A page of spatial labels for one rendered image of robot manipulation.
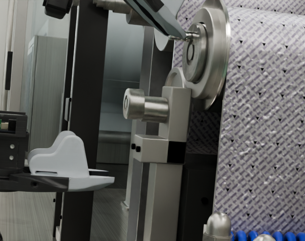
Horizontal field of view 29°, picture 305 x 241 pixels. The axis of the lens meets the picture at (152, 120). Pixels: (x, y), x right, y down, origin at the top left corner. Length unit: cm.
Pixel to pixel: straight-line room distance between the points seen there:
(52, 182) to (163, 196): 20
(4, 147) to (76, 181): 8
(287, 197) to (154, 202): 17
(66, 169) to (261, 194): 24
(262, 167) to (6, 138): 30
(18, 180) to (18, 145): 4
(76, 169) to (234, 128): 20
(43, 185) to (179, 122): 22
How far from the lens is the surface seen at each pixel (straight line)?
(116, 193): 169
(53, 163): 65
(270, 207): 75
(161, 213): 79
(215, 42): 72
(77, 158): 65
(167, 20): 74
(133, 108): 76
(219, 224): 65
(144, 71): 111
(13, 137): 65
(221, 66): 71
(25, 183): 63
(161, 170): 78
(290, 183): 76
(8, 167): 65
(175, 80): 90
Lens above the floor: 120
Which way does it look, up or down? 3 degrees down
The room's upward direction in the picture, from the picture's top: 5 degrees clockwise
